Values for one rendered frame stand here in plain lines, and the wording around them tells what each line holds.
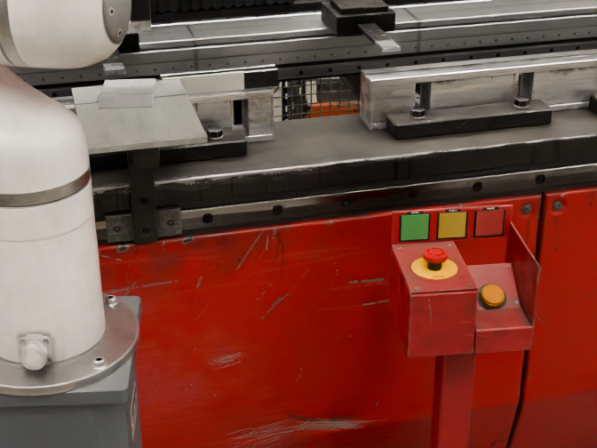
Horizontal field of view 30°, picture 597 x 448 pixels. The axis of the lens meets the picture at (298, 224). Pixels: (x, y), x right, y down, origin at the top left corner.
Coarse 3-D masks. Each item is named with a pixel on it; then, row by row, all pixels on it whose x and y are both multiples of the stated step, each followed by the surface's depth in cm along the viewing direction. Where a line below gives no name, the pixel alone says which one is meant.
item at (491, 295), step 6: (486, 288) 178; (492, 288) 178; (498, 288) 178; (480, 294) 179; (486, 294) 178; (492, 294) 178; (498, 294) 178; (504, 294) 178; (486, 300) 177; (492, 300) 177; (498, 300) 177; (486, 306) 178; (492, 306) 177; (498, 306) 178
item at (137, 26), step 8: (136, 0) 181; (144, 0) 181; (136, 8) 182; (144, 8) 182; (136, 16) 182; (144, 16) 182; (136, 24) 184; (144, 24) 184; (128, 32) 184; (136, 32) 184
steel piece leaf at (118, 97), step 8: (104, 88) 183; (112, 88) 183; (120, 88) 183; (128, 88) 183; (136, 88) 183; (144, 88) 183; (152, 88) 183; (104, 96) 174; (112, 96) 175; (120, 96) 175; (128, 96) 175; (136, 96) 175; (144, 96) 175; (152, 96) 180; (104, 104) 175; (112, 104) 175; (120, 104) 175; (128, 104) 175; (136, 104) 175; (144, 104) 176; (152, 104) 176
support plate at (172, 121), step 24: (96, 96) 180; (96, 120) 171; (120, 120) 171; (144, 120) 171; (168, 120) 171; (192, 120) 171; (96, 144) 163; (120, 144) 163; (144, 144) 163; (168, 144) 164
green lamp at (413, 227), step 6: (402, 216) 179; (408, 216) 179; (414, 216) 179; (420, 216) 179; (426, 216) 179; (402, 222) 179; (408, 222) 180; (414, 222) 180; (420, 222) 180; (426, 222) 180; (402, 228) 180; (408, 228) 180; (414, 228) 180; (420, 228) 180; (426, 228) 181; (402, 234) 180; (408, 234) 181; (414, 234) 181; (420, 234) 181; (426, 234) 181
